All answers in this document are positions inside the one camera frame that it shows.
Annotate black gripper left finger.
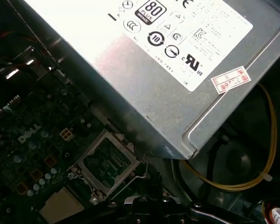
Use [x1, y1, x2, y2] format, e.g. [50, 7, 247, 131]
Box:
[60, 196, 154, 224]

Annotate green motherboard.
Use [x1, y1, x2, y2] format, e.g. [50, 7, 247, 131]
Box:
[0, 67, 168, 224]

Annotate red and black wires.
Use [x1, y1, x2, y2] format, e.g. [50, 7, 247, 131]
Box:
[262, 198, 280, 224]

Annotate yellow wire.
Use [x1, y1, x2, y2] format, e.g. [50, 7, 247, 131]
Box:
[182, 83, 278, 193]

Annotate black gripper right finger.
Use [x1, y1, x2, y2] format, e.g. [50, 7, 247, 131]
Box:
[155, 196, 257, 224]

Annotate white four pin connector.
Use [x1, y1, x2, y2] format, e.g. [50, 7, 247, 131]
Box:
[59, 127, 75, 142]

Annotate black PC case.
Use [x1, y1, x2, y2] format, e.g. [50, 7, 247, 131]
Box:
[0, 0, 280, 224]

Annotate silver CPU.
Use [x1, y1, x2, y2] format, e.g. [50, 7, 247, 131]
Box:
[39, 186, 84, 223]

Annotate metal socket cover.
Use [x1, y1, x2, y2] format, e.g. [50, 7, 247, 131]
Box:
[69, 129, 147, 199]

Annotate grey power supply unit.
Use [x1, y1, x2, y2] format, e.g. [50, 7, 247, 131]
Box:
[7, 0, 280, 161]

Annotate metal locking lever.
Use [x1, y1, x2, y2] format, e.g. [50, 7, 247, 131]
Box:
[130, 159, 149, 182]

